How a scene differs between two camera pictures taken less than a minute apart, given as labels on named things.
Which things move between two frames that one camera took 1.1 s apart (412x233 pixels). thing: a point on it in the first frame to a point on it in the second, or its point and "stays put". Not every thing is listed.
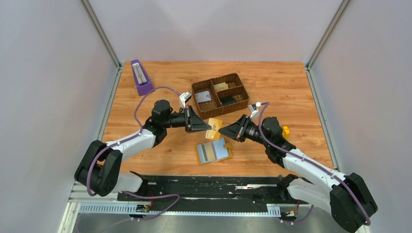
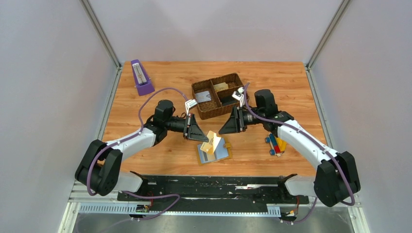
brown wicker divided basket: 218,95 stays put
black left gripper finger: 199,127 to 197,136
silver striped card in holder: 210,151 stays put
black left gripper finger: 197,124 to 195,132
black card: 228,100 stays put
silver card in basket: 203,96 stays put
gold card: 213,133 to 210,146
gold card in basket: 221,86 stays put
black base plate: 251,189 stays put
